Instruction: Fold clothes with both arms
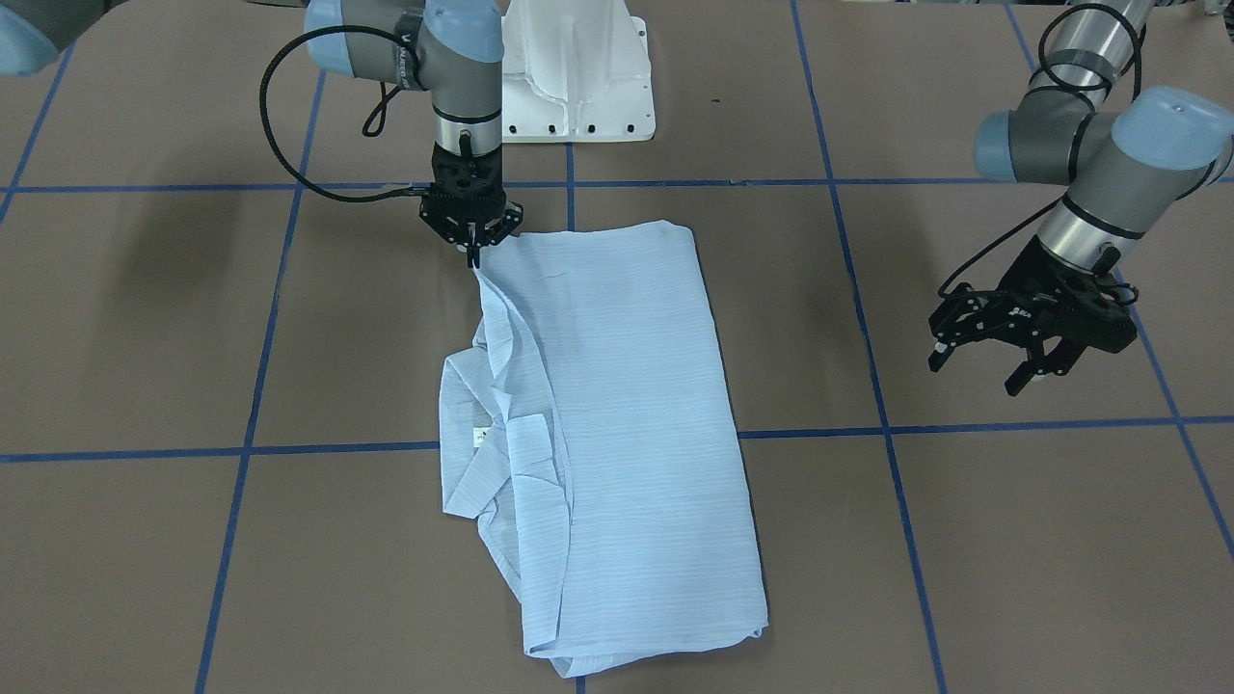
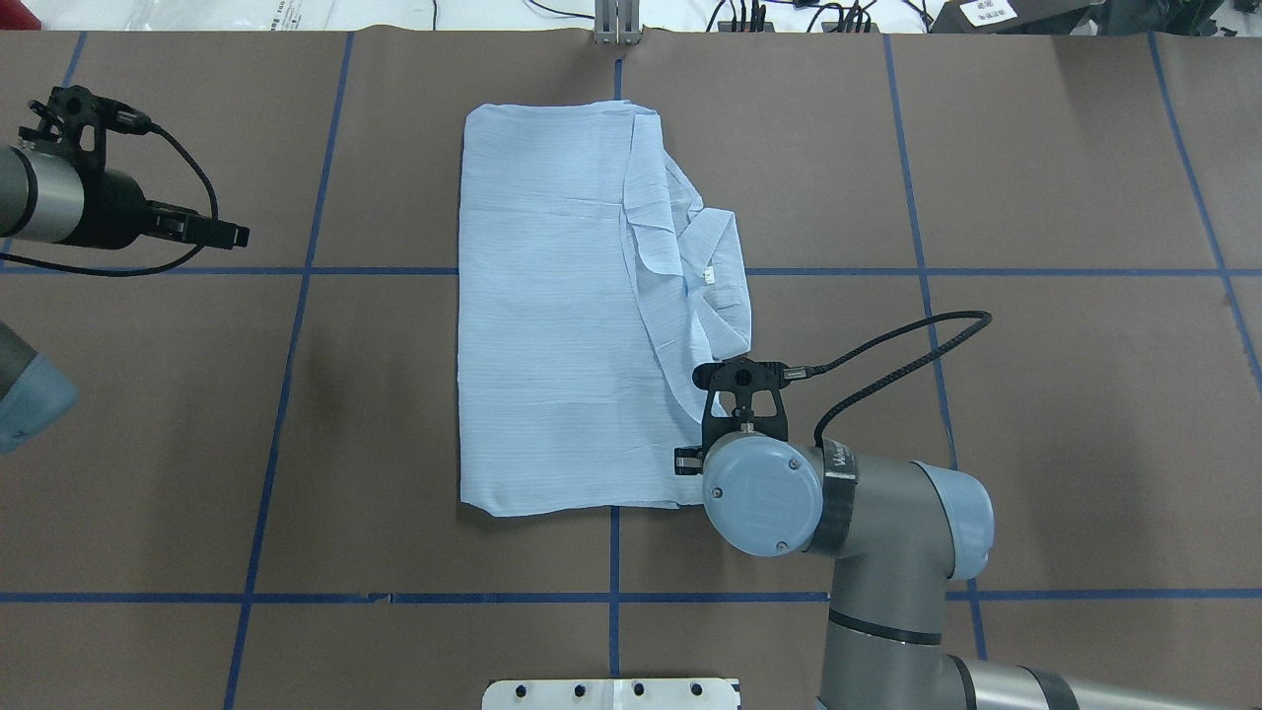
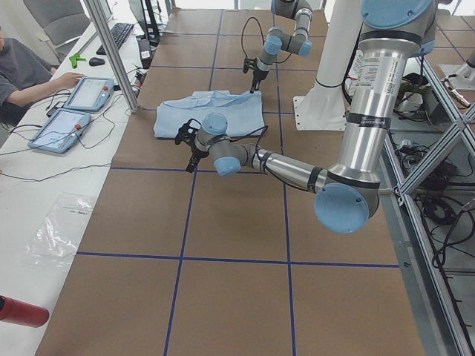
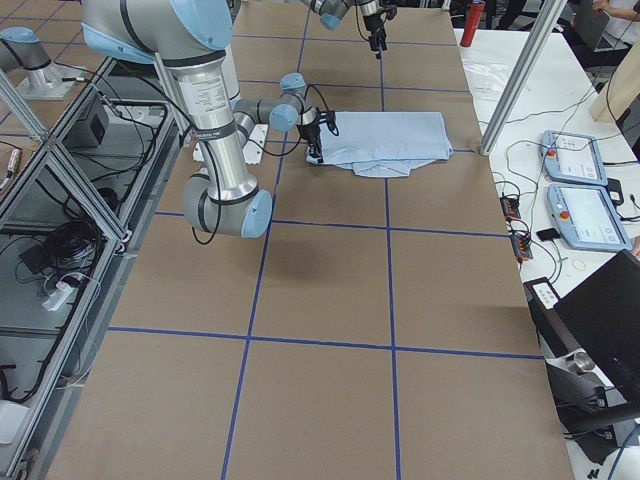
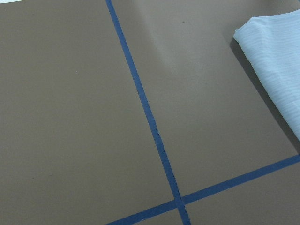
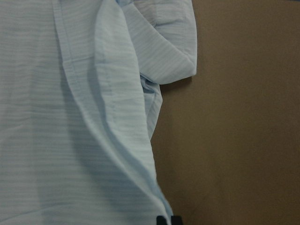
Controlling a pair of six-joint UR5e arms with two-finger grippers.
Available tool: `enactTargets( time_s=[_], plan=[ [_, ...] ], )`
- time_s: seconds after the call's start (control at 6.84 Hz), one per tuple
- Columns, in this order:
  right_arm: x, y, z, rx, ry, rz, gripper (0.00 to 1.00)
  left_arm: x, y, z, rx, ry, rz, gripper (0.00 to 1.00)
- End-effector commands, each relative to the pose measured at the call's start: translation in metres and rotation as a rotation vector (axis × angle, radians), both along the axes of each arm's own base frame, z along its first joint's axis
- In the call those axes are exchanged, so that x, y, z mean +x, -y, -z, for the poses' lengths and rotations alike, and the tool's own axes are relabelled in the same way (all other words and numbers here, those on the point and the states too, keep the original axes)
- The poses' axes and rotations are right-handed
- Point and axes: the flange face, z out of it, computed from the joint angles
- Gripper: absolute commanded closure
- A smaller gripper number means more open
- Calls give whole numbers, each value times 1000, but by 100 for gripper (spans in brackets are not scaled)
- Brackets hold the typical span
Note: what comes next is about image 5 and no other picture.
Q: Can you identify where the light blue button-up shirt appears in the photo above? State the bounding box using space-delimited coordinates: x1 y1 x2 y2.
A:
233 10 300 137

